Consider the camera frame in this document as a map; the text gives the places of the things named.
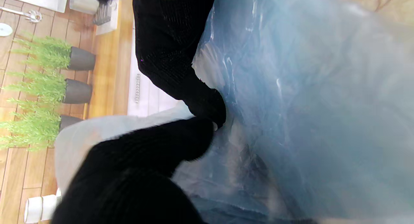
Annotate stacked white plates and bowls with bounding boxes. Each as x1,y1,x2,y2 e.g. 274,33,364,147
24,188,62,224

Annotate white lower kitchen cabinets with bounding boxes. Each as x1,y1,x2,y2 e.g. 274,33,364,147
127,20,194,118

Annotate steel pot with black handle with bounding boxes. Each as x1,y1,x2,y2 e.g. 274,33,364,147
70,0,99,15

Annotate potted green herb plant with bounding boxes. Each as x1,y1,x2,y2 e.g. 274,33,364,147
11,35,96,71
2,70,93,105
0,103,83,151

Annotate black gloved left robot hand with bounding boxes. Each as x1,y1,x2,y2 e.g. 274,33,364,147
52,0,227,224

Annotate hanging steel utensil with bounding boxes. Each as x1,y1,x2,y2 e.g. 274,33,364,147
0,6,42,23

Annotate gas stove top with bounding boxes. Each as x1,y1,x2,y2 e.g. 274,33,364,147
94,0,119,36

